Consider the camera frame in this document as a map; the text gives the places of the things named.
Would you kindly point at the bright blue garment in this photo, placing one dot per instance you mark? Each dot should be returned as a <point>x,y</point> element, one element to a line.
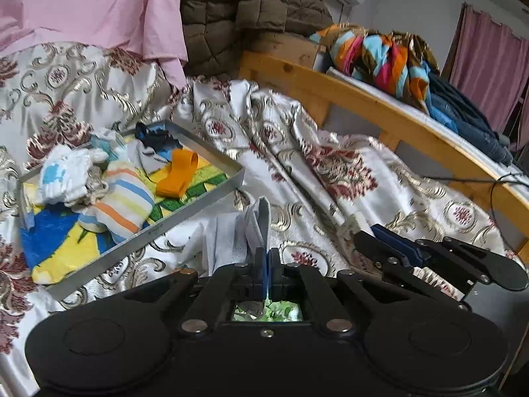
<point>440,111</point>

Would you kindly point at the brown cardboard box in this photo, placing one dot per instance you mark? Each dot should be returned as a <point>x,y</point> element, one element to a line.
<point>285,49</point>

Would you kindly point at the light blue white cloth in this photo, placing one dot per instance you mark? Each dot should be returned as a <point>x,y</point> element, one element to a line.
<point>105,140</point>

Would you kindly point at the white sock blue print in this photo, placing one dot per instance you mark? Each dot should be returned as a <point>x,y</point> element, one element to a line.
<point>62,178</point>

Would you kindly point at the dark navy cloth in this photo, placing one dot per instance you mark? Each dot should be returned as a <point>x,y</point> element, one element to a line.
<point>155,136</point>

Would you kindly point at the brown quilted jacket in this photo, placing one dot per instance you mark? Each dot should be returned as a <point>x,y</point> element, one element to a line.
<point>256,4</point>

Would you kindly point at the orange sock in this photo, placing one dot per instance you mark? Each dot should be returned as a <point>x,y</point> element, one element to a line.
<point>175,175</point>

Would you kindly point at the colourful patterned scarf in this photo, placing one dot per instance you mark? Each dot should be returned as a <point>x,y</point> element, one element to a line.
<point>372,62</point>

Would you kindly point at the white mattress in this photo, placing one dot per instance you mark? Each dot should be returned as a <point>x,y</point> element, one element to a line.
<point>467,149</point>

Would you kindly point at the dark denim jeans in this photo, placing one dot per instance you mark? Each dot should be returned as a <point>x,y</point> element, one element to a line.
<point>471,120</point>

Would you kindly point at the grey metal tray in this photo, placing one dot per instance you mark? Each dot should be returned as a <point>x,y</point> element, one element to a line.
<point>186,211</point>

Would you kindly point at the white lace cloth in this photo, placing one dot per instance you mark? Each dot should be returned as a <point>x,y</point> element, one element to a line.
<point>231,235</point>

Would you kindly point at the grey cloth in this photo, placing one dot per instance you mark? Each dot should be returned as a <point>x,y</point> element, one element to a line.
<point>155,159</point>

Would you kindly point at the pink curtain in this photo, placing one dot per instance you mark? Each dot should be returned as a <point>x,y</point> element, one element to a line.
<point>487,58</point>

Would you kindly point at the pastel striped sock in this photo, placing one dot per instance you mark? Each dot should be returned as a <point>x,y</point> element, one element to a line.
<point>120,202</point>

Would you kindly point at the green leaf print cloth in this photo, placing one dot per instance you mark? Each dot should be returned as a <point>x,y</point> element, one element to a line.
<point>272,312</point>

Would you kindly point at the pink bed sheet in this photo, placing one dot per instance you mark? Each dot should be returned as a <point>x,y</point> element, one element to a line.
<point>82,4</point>

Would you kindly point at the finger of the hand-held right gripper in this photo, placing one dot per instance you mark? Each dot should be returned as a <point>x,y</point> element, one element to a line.
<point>396,240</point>
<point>380,254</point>

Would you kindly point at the wooden bed frame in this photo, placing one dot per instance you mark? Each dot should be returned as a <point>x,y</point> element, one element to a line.
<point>351,99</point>

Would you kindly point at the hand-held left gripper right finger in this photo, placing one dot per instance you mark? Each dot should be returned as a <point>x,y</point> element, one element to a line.
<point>272,269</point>

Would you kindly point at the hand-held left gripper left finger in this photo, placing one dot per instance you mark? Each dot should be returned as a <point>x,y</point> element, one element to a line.
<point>260,269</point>

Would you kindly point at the floral satin blanket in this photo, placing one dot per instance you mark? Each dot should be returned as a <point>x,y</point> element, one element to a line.
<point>330,165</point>

